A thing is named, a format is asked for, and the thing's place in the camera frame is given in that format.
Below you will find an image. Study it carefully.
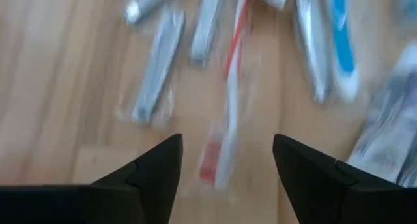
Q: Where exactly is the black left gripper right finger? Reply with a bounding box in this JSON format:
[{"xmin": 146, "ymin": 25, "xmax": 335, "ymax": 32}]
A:
[{"xmin": 272, "ymin": 133, "xmax": 417, "ymax": 224}]

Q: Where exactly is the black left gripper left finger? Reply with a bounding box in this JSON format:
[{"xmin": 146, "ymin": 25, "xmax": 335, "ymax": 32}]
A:
[{"xmin": 0, "ymin": 133, "xmax": 184, "ymax": 224}]

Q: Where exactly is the grey packaged razor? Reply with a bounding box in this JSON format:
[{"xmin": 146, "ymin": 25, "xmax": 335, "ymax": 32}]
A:
[{"xmin": 115, "ymin": 8, "xmax": 186, "ymax": 127}]

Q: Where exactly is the white red toothbrush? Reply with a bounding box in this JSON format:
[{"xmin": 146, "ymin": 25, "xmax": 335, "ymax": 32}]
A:
[{"xmin": 197, "ymin": 0, "xmax": 255, "ymax": 192}]

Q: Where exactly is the white blue toothbrush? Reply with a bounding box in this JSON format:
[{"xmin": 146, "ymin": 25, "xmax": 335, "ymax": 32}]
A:
[
  {"xmin": 293, "ymin": 0, "xmax": 335, "ymax": 104},
  {"xmin": 327, "ymin": 0, "xmax": 361, "ymax": 103}
]

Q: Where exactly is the silver travel toothpaste tube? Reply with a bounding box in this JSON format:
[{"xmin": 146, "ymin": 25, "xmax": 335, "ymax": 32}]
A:
[{"xmin": 123, "ymin": 0, "xmax": 183, "ymax": 25}]

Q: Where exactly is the white travel toothpaste tube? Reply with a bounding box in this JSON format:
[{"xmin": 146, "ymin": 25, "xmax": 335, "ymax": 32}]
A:
[{"xmin": 347, "ymin": 41, "xmax": 417, "ymax": 188}]

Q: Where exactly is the silver nail clipper in bag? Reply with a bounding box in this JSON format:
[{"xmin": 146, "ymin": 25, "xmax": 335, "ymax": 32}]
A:
[{"xmin": 188, "ymin": 0, "xmax": 225, "ymax": 68}]

